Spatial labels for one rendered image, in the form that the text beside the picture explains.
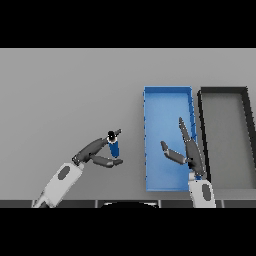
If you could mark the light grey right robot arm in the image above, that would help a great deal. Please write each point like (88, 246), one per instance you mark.
(201, 193)

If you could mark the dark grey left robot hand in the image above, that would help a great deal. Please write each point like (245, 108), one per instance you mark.
(89, 150)

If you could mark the dark grey bin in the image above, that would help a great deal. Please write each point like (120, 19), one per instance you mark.
(226, 140)

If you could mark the blue pipe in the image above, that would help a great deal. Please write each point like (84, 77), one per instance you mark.
(113, 146)

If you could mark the blue bin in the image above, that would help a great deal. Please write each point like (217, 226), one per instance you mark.
(166, 140)

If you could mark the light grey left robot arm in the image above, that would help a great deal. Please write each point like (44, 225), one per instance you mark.
(59, 184)

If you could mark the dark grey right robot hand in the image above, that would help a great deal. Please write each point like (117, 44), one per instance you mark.
(194, 154)

